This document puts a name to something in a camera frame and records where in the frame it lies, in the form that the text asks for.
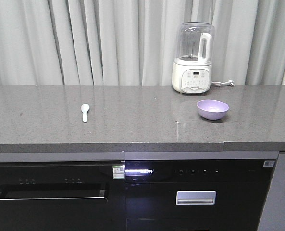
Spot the light blue plastic spoon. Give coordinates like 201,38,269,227
81,103,89,123

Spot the grey pleated curtain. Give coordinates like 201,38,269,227
0,0,285,86

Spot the white power cord with plug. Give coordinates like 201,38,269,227
211,80,235,87

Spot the white blender with clear jug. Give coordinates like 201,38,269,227
172,22,215,94

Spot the black built-in dishwasher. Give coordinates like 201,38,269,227
0,161,126,231

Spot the black built-in oven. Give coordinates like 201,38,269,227
125,159,275,231

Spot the purple plastic bowl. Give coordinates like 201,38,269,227
196,99,229,120

